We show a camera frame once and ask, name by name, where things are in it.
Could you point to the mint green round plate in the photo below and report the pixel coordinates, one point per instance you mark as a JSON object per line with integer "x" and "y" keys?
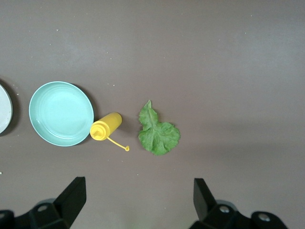
{"x": 60, "y": 114}

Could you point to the beige round plate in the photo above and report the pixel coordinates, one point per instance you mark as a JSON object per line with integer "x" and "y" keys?
{"x": 3, "y": 111}

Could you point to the yellow squeeze mustard bottle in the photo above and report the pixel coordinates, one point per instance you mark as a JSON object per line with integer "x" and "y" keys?
{"x": 107, "y": 126}

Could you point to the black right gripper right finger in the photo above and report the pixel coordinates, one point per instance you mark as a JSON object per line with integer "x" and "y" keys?
{"x": 207, "y": 207}

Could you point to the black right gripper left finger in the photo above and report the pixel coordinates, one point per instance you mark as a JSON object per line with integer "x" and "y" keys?
{"x": 66, "y": 205}

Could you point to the green lettuce leaf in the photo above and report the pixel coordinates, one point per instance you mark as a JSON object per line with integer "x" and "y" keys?
{"x": 157, "y": 136}

